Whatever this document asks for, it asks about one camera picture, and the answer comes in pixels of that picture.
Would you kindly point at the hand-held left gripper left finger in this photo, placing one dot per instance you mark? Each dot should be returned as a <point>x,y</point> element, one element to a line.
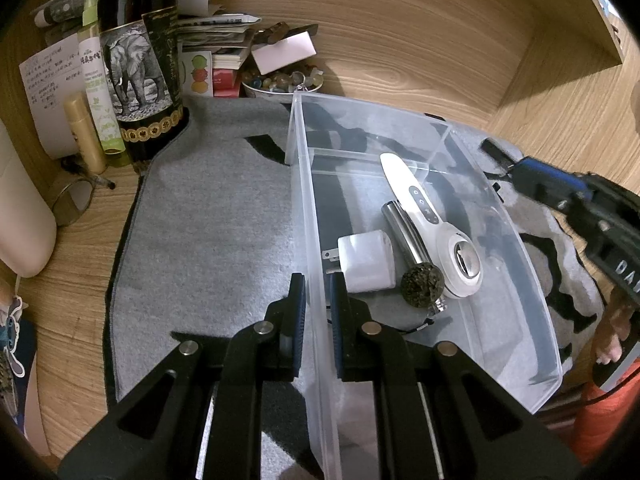
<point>297,320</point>

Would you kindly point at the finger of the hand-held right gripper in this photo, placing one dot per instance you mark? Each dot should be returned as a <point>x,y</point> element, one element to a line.
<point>497,152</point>
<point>550,177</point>

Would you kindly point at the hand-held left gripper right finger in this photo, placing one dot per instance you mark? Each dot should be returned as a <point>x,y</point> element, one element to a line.
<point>337,321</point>

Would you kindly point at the white charger plug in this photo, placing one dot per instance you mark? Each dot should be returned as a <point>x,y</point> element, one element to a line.
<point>367,260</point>

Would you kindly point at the dark speckled ball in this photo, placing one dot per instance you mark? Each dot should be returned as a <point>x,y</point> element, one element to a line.
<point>423,284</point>

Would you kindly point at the clear plastic storage bin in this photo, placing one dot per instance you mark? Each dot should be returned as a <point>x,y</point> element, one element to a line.
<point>430,285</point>

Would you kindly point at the white handheld device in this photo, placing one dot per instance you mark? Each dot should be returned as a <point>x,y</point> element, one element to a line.
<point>445,240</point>

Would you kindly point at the silver metal cylinder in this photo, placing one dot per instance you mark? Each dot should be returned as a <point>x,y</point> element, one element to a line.
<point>405,232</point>

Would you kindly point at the person's right hand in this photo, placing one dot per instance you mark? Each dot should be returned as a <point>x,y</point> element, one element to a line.
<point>612,330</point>

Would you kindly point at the grey mat with black letters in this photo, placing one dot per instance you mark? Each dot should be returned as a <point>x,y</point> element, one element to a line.
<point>210,240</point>

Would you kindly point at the orange cloth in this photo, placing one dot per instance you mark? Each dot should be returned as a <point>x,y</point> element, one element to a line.
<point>607,412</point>

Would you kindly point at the bowl of coloured stones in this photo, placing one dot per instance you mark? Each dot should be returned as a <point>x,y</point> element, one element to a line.
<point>282,82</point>

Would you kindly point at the white card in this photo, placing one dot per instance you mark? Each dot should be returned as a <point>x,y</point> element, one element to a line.
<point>285,52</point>

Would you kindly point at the eyeglasses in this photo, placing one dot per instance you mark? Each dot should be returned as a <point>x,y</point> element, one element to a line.
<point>75,195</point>

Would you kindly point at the stack of books and papers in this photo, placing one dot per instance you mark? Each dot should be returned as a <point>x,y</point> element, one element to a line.
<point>220,55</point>

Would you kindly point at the yellow lip balm tube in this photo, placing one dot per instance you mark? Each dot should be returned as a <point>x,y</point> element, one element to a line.
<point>85,132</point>

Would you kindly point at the cartoon sticker on card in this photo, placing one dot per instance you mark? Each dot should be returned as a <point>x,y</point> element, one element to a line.
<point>10,355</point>

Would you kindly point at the dark wine bottle elephant label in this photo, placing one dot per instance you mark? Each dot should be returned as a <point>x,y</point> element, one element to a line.
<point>142,70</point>

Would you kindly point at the beige cylindrical holder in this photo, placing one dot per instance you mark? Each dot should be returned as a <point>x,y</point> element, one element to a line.
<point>22,210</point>

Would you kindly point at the green spray tube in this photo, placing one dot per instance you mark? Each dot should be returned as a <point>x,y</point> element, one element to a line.
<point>100,85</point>

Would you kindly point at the handwritten white note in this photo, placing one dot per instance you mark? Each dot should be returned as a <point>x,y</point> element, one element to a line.
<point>47,95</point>

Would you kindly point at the rolled newspaper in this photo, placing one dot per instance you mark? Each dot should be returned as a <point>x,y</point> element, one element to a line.
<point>65,7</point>

